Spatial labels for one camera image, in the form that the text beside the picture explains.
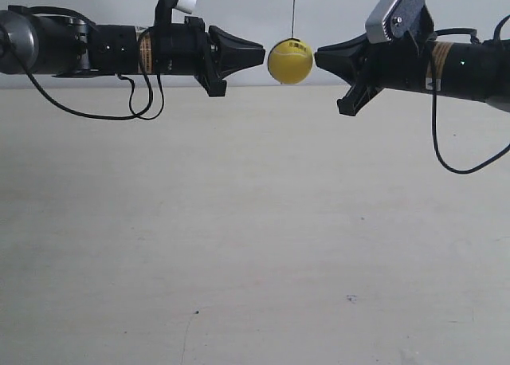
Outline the silver wrist camera, image right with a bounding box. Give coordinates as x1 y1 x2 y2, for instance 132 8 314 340
365 0 426 45

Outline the yellow tennis ball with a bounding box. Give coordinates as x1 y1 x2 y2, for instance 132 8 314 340
267 37 313 85

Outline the silver wrist camera, image left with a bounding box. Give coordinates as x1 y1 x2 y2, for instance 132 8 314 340
154 0 197 26

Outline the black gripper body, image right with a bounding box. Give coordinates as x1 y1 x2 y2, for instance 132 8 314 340
359 5 434 89

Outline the black cable, image left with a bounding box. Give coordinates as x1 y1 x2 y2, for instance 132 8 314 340
0 20 165 121

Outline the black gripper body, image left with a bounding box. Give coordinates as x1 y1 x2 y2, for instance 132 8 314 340
137 16 218 82

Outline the silver wrist camera, image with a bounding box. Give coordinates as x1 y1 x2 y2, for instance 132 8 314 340
154 0 197 26
365 0 426 45

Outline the black cable, image right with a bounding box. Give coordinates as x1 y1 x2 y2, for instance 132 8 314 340
432 89 510 175

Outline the black cable, image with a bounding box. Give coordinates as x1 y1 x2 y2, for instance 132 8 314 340
432 89 510 175
0 20 165 121

